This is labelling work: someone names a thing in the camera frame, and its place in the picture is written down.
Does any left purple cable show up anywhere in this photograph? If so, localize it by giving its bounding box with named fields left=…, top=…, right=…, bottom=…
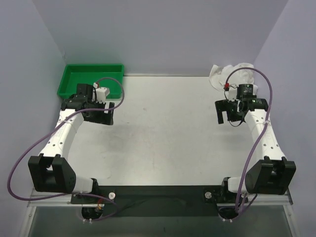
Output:
left=6, top=77, right=125, bottom=220

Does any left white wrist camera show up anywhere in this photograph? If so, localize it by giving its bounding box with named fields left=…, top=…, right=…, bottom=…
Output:
left=92, top=83, right=110, bottom=104

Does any white towel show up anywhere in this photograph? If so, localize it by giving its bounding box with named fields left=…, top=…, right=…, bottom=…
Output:
left=209, top=63, right=255, bottom=92

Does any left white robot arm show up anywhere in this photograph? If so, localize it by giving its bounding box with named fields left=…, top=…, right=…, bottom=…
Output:
left=28, top=83, right=115, bottom=203

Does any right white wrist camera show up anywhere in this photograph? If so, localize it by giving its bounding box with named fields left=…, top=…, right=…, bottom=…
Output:
left=224, top=83, right=237, bottom=101

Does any purple cable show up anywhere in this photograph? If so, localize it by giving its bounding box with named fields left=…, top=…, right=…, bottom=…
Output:
left=6, top=77, right=125, bottom=220
left=223, top=68, right=274, bottom=214

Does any green plastic tray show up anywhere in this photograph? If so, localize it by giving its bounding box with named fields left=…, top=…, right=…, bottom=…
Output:
left=57, top=64, right=124, bottom=99

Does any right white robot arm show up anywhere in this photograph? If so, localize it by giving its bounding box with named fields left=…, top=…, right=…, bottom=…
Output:
left=215, top=84, right=296, bottom=202

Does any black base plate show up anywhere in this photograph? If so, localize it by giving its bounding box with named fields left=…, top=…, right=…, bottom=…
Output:
left=71, top=185, right=239, bottom=220

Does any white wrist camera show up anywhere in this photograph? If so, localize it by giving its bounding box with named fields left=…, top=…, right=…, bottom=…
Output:
left=92, top=83, right=110, bottom=104
left=224, top=83, right=237, bottom=101

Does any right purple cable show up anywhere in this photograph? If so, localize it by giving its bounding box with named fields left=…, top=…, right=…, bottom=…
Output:
left=223, top=68, right=274, bottom=214

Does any aluminium frame rail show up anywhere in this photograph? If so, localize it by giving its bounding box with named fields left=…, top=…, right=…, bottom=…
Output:
left=27, top=187, right=293, bottom=208

